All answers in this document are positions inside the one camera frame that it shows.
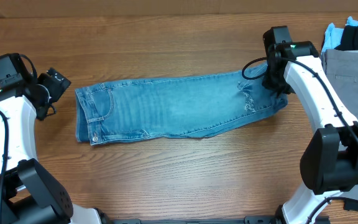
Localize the blue denim jeans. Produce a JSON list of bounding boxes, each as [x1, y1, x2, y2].
[[75, 63, 288, 146]]

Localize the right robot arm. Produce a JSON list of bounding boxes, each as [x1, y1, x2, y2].
[[262, 26, 358, 223]]

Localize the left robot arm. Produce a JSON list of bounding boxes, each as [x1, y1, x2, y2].
[[0, 53, 110, 224]]

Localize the light blue garment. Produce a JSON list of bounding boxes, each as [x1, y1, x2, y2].
[[321, 16, 358, 55]]

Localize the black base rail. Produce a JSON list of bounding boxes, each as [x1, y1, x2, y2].
[[110, 215, 285, 224]]

